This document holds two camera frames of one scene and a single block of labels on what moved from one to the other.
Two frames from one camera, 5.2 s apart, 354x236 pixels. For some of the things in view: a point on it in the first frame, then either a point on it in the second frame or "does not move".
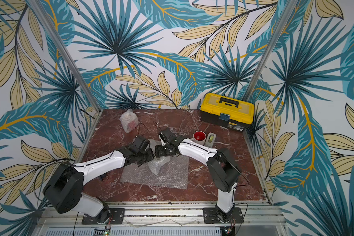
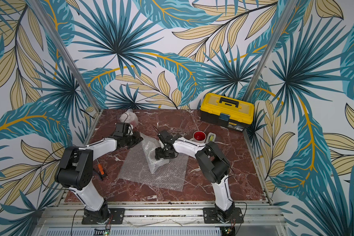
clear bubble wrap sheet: (129, 120) does not move
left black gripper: (151, 155) → (137, 139)
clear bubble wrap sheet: (169, 171) does not move
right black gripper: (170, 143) does not move
